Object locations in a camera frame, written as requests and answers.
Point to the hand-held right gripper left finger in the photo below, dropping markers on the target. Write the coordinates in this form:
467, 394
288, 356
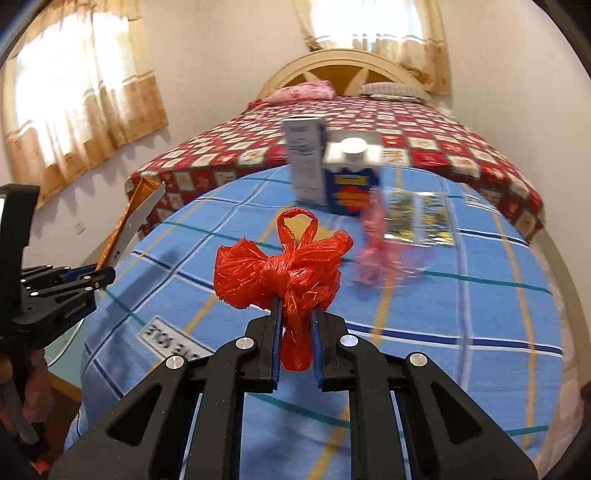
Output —
275, 341

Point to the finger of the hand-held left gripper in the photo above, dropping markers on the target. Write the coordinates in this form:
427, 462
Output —
87, 282
55, 273

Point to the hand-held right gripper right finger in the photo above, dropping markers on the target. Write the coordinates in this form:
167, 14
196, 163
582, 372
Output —
316, 346

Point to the red plastic bag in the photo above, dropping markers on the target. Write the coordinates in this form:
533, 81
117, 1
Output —
258, 272

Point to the orange and silver foil packet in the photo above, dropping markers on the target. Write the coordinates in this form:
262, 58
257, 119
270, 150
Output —
134, 217

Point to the person's left hand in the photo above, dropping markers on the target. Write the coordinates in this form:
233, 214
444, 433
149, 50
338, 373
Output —
39, 387

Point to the pink plastic bag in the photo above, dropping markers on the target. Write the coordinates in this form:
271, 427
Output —
383, 244

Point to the blue plaid blanket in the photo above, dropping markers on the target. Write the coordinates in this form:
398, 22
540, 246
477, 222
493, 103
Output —
461, 323

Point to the wide beige curtain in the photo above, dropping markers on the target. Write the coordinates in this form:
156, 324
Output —
69, 92

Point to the shiny foil packet strip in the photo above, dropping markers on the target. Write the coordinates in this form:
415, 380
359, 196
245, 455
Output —
422, 221

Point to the blue carton with white cap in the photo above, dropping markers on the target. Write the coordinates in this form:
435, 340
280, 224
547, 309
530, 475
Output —
353, 180

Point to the tall white paper box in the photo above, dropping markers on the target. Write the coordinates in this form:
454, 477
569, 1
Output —
304, 157

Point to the red patterned bedspread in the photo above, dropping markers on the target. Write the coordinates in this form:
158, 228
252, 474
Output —
415, 134

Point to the pink pillow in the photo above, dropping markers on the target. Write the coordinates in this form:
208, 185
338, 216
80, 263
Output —
302, 91

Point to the striped pillow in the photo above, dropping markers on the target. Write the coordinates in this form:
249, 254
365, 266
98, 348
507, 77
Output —
392, 90

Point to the cream wooden bed headboard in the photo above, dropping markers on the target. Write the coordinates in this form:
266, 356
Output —
323, 60

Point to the narrow beige curtain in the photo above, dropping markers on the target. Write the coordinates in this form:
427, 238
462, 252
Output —
369, 27

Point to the white wall outlet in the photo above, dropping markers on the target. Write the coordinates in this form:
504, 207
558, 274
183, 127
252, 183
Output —
81, 227

